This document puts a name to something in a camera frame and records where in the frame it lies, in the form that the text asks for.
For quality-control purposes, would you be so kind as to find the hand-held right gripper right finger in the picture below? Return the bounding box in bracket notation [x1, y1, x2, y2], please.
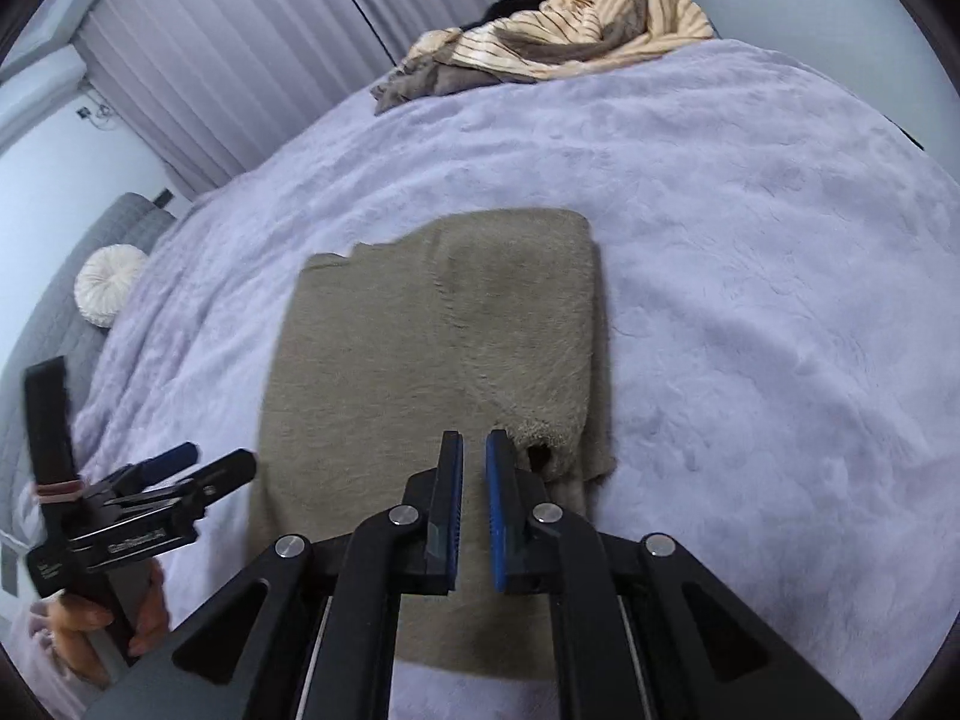
[485, 429, 860, 720]

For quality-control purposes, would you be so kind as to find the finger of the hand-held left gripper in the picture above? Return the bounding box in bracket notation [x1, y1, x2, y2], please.
[160, 448, 258, 520]
[111, 442, 200, 497]

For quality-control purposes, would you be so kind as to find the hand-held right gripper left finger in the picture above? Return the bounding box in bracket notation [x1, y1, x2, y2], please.
[86, 431, 466, 720]

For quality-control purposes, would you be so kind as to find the olive brown knit sweater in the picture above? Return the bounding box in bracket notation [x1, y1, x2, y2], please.
[251, 206, 620, 680]

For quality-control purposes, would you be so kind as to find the pile of striped clothes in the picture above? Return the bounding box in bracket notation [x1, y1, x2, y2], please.
[371, 0, 653, 117]

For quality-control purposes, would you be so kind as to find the person's left hand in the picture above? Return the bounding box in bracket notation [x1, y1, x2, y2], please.
[45, 564, 170, 685]

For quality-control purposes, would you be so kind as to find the grey quilted headboard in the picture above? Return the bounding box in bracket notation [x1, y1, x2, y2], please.
[0, 191, 177, 481]

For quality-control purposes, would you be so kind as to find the round white pleated pillow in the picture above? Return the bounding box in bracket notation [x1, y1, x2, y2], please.
[73, 245, 149, 329]

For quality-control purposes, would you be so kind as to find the lilac fleece blanket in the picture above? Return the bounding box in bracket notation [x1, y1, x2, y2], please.
[71, 37, 960, 720]

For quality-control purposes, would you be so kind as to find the beige striped cloth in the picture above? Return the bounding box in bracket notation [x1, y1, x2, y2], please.
[405, 0, 717, 83]

